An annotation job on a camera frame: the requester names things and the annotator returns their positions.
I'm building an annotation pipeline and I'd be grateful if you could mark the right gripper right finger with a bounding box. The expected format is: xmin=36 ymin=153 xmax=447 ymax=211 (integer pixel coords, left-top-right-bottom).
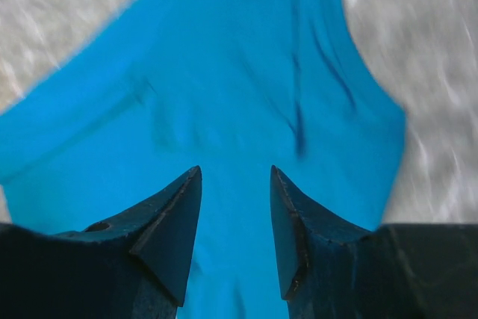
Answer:
xmin=270 ymin=167 xmax=477 ymax=318

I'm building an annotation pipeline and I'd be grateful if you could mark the teal t shirt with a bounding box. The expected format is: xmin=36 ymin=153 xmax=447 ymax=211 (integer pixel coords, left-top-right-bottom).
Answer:
xmin=1 ymin=0 xmax=406 ymax=318

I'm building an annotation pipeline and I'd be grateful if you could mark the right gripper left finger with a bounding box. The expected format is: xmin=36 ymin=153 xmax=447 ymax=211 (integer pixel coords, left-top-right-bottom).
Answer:
xmin=1 ymin=167 xmax=202 ymax=318

